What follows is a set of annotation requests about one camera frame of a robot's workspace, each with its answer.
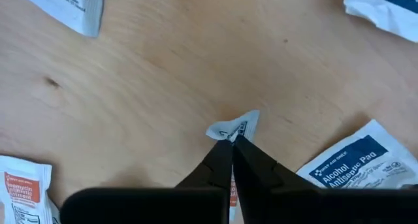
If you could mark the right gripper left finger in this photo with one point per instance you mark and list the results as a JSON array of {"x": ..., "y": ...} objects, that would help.
[{"x": 196, "y": 204}]

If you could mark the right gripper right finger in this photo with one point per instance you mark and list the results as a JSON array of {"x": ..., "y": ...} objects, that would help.
[{"x": 294, "y": 204}]

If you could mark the neomycin ointment packet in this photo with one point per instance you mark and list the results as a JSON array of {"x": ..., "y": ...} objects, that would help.
[
  {"x": 235, "y": 124},
  {"x": 23, "y": 191}
]

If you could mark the alcohol pad square packet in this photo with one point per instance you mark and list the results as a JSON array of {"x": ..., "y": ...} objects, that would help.
[
  {"x": 385, "y": 8},
  {"x": 352, "y": 158}
]

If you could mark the white square printed packet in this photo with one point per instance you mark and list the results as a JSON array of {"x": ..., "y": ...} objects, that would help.
[
  {"x": 72, "y": 8},
  {"x": 55, "y": 214}
]

